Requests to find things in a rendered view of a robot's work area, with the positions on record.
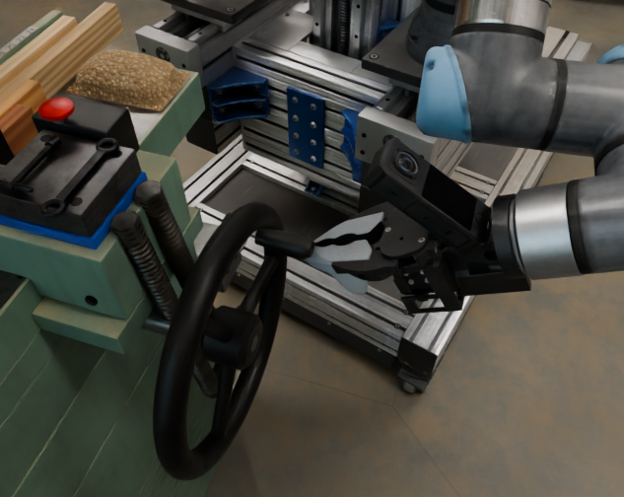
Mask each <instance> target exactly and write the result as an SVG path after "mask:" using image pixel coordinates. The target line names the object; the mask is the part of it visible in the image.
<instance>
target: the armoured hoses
mask: <svg viewBox="0 0 624 497"><path fill-rule="evenodd" d="M134 197H135V199H136V201H137V203H138V204H140V205H142V206H143V209H144V210H145V214H147V218H148V219H149V222H150V223H151V227H153V231H154V232H155V235H156V236H157V239H158V240H159V243H160V246H161V247H162V250H163V251H164V254H165V255H166V258H167V261H168V262H169V264H170V266H171V268H172V271H173V274H174V275H175V277H176V278H177V281H178V284H179V285H180V287H181V288H182V289H183V287H184V284H185V282H186V280H187V278H188V275H189V273H190V271H191V269H192V267H193V265H194V260H193V259H192V256H191V253H190V252H189V249H188V248H187V244H186V242H185V240H184V237H183V236H182V233H181V232H180V229H179V228H178V224H177V222H176V220H175V217H174V215H173V212H172V209H171V208H170V205H169V204H168V199H167V197H166V195H165V192H164V190H163V188H162V186H161V184H160V183H158V182H157V181H155V180H149V179H148V180H147V181H143V182H141V183H140V184H138V185H137V186H136V188H135V190H134ZM110 228H111V230H112V231H113V233H114V234H116V235H117V236H118V237H119V240H120V241H122V245H123V246H124V249H125V250H127V252H126V253H127V254H129V258H130V259H131V262H132V263H133V266H134V267H135V270H136V271H137V274H138V275H139V278H140V279H141V282H142V283H143V285H144V286H145V289H146V292H147V293H148V295H149V296H150V299H151V300H152V302H153V304H154V306H155V307H156V310H157V311H158V313H159V314H160V317H161V318H162V319H163V320H172V317H173V313H174V310H175V307H176V304H177V302H178V297H177V294H176V293H175V290H174V289H173V285H172V283H171V281H170V279H169V277H168V275H167V273H166V271H165V269H164V268H163V265H162V264H161V261H160V260H159V257H158V256H157V253H156V252H155V248H154V247H153V244H152V243H151V242H150V239H149V238H148V232H147V230H146V228H145V226H144V224H143V222H142V220H141V218H140V216H139V215H138V214H137V213H136V212H135V211H131V210H126V211H121V212H119V213H118V214H115V215H114V217H113V218H112V219H111V221H110ZM219 371H220V364H217V363H215V365H214V368H213V369H212V367H211V365H210V363H209V361H207V360H205V358H204V356H203V354H202V352H201V348H200V346H199V348H198V352H197V356H196V360H195V364H194V369H193V373H192V375H193V377H194V379H195V380H196V382H197V384H198V385H199V387H200V389H201V390H202V392H203V393H204V394H205V396H207V397H208V398H211V399H213V398H216V397H217V388H218V380H219Z"/></svg>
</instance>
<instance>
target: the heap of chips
mask: <svg viewBox="0 0 624 497"><path fill-rule="evenodd" d="M191 74H192V73H188V72H182V71H177V70H176V68H175V67H174V66H173V65H172V64H171V63H169V62H168V61H166V60H163V59H160V58H157V57H154V56H150V55H147V54H143V53H138V52H132V51H126V50H119V49H109V50H105V51H102V52H99V53H97V54H96V55H94V56H93V57H92V58H90V59H89V60H88V61H87V62H86V63H85V64H84V65H83V66H82V67H81V68H80V69H79V71H78V72H77V76H76V80H75V82H74V83H73V84H71V85H70V86H69V87H68V88H67V89H66V90H65V91H64V92H65V93H70V94H75V95H80V96H85V97H90V98H95V99H99V100H104V101H109V102H114V103H119V104H124V105H129V106H134V107H142V108H146V109H151V110H156V111H162V110H163V108H164V107H165V106H166V105H167V103H168V102H169V101H170V100H171V99H172V97H173V96H174V95H175V94H176V92H177V91H178V90H179V89H180V88H181V86H182V85H183V84H184V83H185V82H186V80H187V79H188V78H189V77H190V76H191Z"/></svg>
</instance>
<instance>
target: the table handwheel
mask: <svg viewBox="0 0 624 497"><path fill-rule="evenodd" d="M259 228H261V229H272V230H281V231H285V229H284V225H283V222H282V220H281V218H280V216H279V214H278V213H277V212H276V211H275V209H273V208H272V207H271V206H269V205H267V204H265V203H261V202H252V203H248V204H246V205H244V206H241V207H240V208H238V209H236V210H235V211H234V212H233V213H231V214H230V215H229V216H228V217H227V218H226V219H225V220H224V221H223V222H222V223H221V224H220V225H219V227H218V228H217V229H216V230H215V232H214V233H213V234H212V236H211V237H210V239H209V240H208V242H207V243H206V245H205V246H204V248H203V250H202V251H201V253H200V254H199V256H198V258H197V259H196V261H195V263H194V265H193V267H192V269H191V271H190V273H189V275H188V278H187V280H186V282H185V284H184V287H183V289H182V291H181V294H180V296H179V299H178V302H177V304H176V307H175V310H174V313H173V317H172V320H165V319H162V318H161V317H160V314H159V313H158V311H157V310H156V307H154V308H153V310H152V311H151V312H150V314H149V315H148V317H147V319H146V320H145V322H144V324H143V325H142V327H141V329H144V330H148V331H151V332H155V333H158V334H160V335H164V336H166V340H165V344H164V348H163V352H162V356H161V361H160V365H159V370H158V376H157V380H156V387H155V395H154V405H153V434H154V442H155V448H156V453H157V456H158V459H159V461H160V463H161V465H162V467H163V469H164V470H165V471H166V473H168V474H169V475H170V476H171V477H173V478H175V479H178V480H183V481H184V480H193V479H196V478H198V477H200V476H202V475H204V474H205V473H206V472H208V471H209V470H210V469H211V468H212V467H213V466H214V465H215V464H216V463H217V462H218V461H219V460H220V459H221V457H222V456H223V455H224V453H225V452H226V451H227V449H228V448H229V446H230V445H231V443H232V442H233V440H234V439H235V438H236V436H237V434H238V432H239V430H240V429H241V427H242V425H243V422H244V420H245V418H246V416H247V413H248V411H249V409H250V407H251V404H252V402H253V400H254V397H255V395H256V392H257V390H258V387H259V385H260V382H261V379H262V376H263V373H264V371H265V368H266V365H267V361H268V358H269V355H270V352H271V348H272V345H273V341H274V338H275V334H276V330H277V326H278V321H279V318H280V313H281V308H282V303H283V297H284V290H285V283H286V273H287V255H284V254H281V253H278V252H276V251H273V250H270V249H268V248H264V260H263V262H262V264H261V267H260V269H259V271H258V273H257V275H256V277H255V279H254V281H253V283H252V284H251V286H250V288H249V290H248V291H247V293H246V295H245V297H244V298H243V301H242V303H241V304H240V306H239V308H238V309H235V308H231V307H227V306H220V307H219V308H217V309H216V310H214V311H213V312H212V313H211V314H210V311H211V308H212V306H213V303H214V301H215V298H216V296H217V293H218V291H219V288H220V286H221V284H222V282H223V280H224V278H225V275H226V273H227V271H228V270H229V268H230V266H231V264H232V262H233V260H234V259H235V257H236V255H237V254H238V252H239V250H240V249H241V247H242V246H243V244H244V243H245V242H246V240H247V239H248V238H249V237H250V236H251V235H252V234H253V233H254V232H255V231H257V230H258V229H259ZM260 298H261V300H260ZM259 300H260V306H259V311H258V315H257V314H254V311H255V309H256V307H257V304H258V302H259ZM199 346H200V348H201V352H202V354H203V356H204V358H205V360H207V361H210V362H214V363H217V364H220V371H219V380H218V388H217V397H216V404H215V410H214V416H213V422H212V428H211V431H210V432H209V433H208V435H207V436H206V437H205V438H204V439H203V441H202V442H201V443H200V444H199V445H198V446H196V447H195V448H194V449H192V450H191V449H190V448H189V446H188V441H187V430H186V420H187V406H188V397H189V390H190V384H191V379H192V373H193V369H194V364H195V360H196V356H197V352H198V348H199ZM236 369H237V370H241V373H240V375H239V378H238V380H237V383H236V385H235V387H234V389H233V385H234V379H235V374H236ZM232 391H233V392H232Z"/></svg>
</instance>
